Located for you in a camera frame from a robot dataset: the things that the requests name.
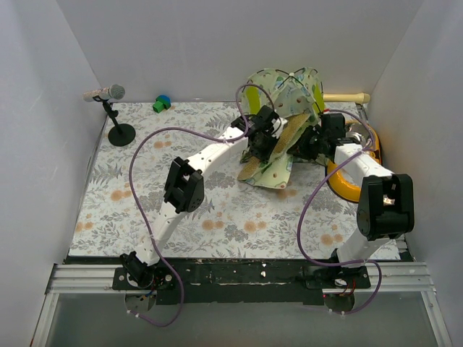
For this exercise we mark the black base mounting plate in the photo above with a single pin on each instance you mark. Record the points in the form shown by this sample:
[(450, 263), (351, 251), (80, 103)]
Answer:
[(203, 281)]

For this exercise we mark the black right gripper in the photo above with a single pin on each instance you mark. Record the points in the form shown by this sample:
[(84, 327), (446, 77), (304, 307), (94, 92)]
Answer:
[(304, 144)]

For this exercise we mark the green avocado print pet tent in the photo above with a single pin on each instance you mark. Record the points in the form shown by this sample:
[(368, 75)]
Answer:
[(277, 175)]

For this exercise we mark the grey head microphone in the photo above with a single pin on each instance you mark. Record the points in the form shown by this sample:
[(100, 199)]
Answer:
[(116, 92)]

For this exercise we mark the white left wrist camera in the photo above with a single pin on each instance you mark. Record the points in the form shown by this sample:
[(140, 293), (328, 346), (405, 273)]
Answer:
[(278, 127)]

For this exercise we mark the aluminium frame rail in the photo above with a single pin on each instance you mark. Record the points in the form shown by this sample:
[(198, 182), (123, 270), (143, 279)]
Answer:
[(240, 303)]

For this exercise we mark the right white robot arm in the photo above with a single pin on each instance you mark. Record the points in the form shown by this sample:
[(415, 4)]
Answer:
[(385, 208)]

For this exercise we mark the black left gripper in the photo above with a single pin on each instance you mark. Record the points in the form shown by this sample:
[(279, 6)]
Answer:
[(257, 145)]

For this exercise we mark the steel bowl in stand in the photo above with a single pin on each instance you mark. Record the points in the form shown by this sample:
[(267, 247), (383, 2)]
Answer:
[(358, 132)]

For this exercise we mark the green and blue toy block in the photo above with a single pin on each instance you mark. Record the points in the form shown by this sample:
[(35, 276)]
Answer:
[(162, 103)]

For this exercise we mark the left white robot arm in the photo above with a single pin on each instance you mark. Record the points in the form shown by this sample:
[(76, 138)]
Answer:
[(183, 191)]

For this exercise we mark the floral patterned tablecloth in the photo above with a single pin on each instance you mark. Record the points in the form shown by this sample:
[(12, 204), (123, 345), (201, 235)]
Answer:
[(234, 220)]

